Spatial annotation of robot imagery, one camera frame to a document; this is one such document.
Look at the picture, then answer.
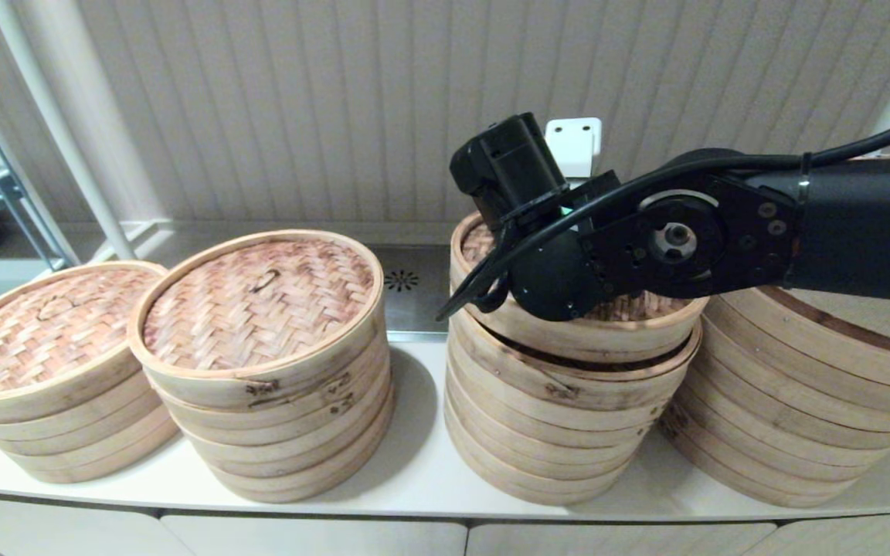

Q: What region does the woven bamboo steamer lid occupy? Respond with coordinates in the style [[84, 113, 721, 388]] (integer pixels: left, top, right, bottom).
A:
[[127, 230, 384, 410], [449, 210, 710, 365], [451, 309, 701, 412], [0, 261, 172, 425]]

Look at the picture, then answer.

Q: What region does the stainless steel vent panel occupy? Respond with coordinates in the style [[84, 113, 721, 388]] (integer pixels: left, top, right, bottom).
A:
[[368, 246, 457, 345]]

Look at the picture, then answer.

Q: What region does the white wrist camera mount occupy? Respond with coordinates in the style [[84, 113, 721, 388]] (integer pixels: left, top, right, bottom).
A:
[[544, 117, 603, 188]]

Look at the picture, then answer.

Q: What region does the grey metal rack frame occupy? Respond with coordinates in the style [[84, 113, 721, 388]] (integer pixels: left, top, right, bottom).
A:
[[0, 62, 79, 273]]

